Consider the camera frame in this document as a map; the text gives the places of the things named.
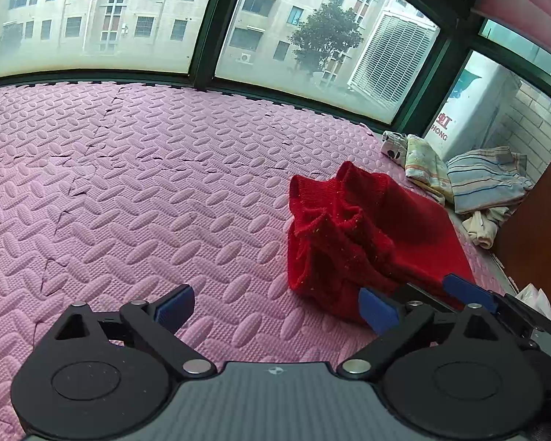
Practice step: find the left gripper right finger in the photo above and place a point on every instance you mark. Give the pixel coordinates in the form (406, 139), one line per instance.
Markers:
(387, 318)

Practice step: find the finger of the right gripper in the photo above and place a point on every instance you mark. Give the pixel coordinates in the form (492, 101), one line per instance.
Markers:
(516, 316)

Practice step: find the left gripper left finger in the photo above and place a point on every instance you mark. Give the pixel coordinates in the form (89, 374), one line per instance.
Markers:
(136, 341)

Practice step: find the red knit sweater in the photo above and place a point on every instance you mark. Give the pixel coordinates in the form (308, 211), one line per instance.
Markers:
(362, 229)

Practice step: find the white tissue pack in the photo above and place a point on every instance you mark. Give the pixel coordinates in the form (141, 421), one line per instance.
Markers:
(536, 299)

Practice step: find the brown wooden cabinet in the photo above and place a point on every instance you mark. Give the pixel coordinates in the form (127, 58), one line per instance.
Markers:
(523, 244)

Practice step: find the cream crumpled cloth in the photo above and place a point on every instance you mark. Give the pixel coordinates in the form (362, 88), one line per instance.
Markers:
(482, 227)

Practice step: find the pink foam floor mat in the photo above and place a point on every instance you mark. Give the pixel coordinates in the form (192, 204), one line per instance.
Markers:
(114, 193)

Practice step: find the striped blue folded cloth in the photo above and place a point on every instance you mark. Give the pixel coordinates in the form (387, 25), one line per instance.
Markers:
(485, 178)

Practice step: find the pale yellow folded cloth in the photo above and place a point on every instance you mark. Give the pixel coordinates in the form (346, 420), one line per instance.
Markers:
(424, 168)

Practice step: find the green window frame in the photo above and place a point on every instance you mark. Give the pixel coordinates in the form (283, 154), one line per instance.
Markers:
(387, 63)

